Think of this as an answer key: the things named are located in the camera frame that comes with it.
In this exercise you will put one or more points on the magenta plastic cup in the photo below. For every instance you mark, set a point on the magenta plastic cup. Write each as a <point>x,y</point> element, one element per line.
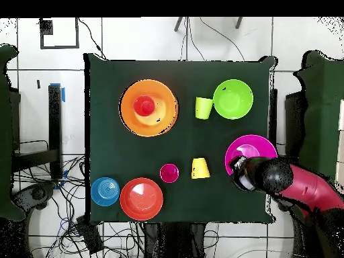
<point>169,174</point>

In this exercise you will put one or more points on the yellow plastic cup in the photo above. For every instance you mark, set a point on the yellow plastic cup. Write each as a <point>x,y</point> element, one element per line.
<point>200,169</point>

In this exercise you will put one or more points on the red plastic cup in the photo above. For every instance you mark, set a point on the red plastic cup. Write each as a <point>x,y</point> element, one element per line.
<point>144,106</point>

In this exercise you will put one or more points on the green plastic cup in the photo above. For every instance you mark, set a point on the green plastic cup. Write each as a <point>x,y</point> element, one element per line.
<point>203,107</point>

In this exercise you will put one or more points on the orange plastic bowl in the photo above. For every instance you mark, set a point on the orange plastic bowl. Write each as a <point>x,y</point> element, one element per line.
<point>166,94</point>

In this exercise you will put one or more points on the green plastic bowl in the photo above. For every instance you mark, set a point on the green plastic bowl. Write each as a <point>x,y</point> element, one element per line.
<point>233,99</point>

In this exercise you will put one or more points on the pink plastic bowl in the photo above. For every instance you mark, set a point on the pink plastic bowl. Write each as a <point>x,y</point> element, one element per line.
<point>250,141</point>

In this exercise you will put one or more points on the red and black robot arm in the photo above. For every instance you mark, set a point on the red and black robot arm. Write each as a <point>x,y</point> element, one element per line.
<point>309,188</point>

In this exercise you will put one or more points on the dark green table cloth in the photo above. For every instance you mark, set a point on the dark green table cloth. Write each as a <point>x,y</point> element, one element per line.
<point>113,156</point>

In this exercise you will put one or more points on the red-orange plastic bowl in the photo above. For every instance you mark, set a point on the red-orange plastic bowl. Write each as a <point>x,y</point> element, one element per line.
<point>141,199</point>

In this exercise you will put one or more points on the blue plastic bowl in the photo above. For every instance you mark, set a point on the blue plastic bowl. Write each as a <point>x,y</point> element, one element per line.
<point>105,191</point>

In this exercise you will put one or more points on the grey tripod leg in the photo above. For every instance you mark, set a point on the grey tripod leg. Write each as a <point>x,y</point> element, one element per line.
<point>178,24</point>
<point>239,23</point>

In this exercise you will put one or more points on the blue tape strip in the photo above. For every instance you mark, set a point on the blue tape strip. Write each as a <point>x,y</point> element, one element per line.
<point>63,95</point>

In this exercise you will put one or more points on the black metal stand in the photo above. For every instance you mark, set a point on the black metal stand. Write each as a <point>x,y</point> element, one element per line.
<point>55,121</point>

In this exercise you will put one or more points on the black floor box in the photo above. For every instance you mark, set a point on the black floor box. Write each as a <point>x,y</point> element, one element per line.
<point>90,235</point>

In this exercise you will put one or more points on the small black floor object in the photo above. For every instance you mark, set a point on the small black floor object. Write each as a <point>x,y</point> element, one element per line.
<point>38,84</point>

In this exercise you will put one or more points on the green covered side table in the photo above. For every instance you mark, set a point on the green covered side table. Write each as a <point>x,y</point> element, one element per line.
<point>319,121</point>
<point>5,121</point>

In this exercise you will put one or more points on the black square floor frame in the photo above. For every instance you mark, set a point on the black square floor frame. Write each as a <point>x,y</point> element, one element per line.
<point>59,47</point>

